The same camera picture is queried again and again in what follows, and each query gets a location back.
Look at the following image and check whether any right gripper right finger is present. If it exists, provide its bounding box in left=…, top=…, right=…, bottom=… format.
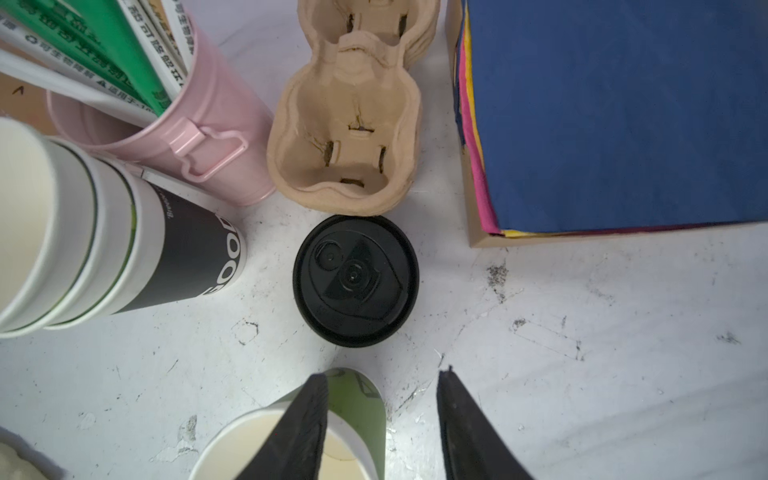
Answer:
left=437, top=369, right=532, bottom=480

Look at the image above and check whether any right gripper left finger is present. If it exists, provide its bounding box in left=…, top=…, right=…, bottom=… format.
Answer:
left=236, top=374, right=329, bottom=480

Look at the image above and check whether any green paper cup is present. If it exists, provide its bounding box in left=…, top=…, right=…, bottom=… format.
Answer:
left=190, top=368, right=386, bottom=479

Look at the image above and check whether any black plastic cup lid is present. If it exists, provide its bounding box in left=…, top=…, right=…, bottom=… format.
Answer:
left=292, top=215, right=420, bottom=348

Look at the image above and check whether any stack of paper cups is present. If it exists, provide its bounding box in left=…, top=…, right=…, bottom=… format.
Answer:
left=1, top=118, right=246, bottom=338

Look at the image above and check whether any brown pulp cup carrier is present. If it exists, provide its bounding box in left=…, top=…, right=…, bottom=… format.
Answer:
left=267, top=1, right=440, bottom=217

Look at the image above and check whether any pink metal straw bucket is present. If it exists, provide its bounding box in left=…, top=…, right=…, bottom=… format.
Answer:
left=47, top=27, right=276, bottom=206

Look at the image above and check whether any bundle of wrapped straws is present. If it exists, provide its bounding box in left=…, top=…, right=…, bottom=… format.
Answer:
left=1, top=1, right=196, bottom=127

